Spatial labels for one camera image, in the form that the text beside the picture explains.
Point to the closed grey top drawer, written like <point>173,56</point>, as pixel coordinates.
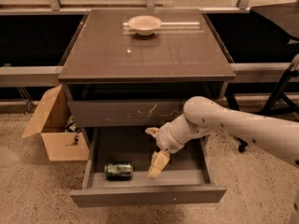
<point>110,113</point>

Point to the open grey middle drawer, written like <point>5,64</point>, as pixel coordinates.
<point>185,179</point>

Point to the dark side table top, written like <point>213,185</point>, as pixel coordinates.
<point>285,16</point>

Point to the grey drawer cabinet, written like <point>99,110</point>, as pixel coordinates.
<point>110,61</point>

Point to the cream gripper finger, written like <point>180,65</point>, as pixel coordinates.
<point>153,131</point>
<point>158,162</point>

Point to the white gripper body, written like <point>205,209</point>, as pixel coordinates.
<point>165,137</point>

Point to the open cardboard box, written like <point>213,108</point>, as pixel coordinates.
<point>49,120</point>

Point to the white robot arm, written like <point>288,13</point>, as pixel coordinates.
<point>201,116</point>

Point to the green soda can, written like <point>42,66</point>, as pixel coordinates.
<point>118,169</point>

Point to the white bowl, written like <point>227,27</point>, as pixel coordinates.
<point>144,25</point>

